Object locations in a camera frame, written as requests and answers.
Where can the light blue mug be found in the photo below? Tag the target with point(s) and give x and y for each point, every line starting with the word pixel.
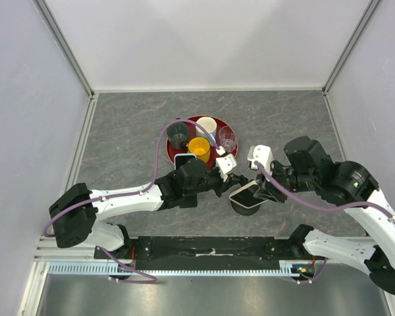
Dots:
pixel 210 126

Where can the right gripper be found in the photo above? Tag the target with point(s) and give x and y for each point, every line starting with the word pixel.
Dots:
pixel 267 189

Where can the yellow mug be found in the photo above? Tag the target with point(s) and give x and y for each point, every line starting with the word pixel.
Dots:
pixel 200 147

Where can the blue case phone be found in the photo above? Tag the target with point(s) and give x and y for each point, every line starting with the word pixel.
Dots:
pixel 181 159

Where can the beige case phone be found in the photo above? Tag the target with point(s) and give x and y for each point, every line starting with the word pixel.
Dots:
pixel 246 196

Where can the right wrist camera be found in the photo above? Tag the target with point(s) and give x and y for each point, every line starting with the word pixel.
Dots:
pixel 261 154

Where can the red round tray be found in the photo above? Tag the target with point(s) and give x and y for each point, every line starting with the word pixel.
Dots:
pixel 171 152

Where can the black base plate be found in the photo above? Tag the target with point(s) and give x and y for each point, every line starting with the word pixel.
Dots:
pixel 204 253

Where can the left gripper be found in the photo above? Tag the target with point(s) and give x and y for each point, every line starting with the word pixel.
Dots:
pixel 232 180

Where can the clear glass cup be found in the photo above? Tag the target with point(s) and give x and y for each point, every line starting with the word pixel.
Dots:
pixel 227 138

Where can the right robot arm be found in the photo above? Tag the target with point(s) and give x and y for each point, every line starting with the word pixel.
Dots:
pixel 313 179

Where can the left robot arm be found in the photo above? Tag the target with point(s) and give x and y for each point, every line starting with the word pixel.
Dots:
pixel 81 215

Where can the dark green mug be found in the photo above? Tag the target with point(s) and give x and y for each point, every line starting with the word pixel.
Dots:
pixel 178 135

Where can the black round-base phone stand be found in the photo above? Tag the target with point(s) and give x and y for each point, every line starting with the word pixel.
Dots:
pixel 243 211

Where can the black folding phone stand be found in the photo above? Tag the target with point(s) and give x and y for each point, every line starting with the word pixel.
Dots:
pixel 189 202

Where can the slotted cable duct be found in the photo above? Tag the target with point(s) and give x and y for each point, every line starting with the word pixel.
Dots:
pixel 112 269

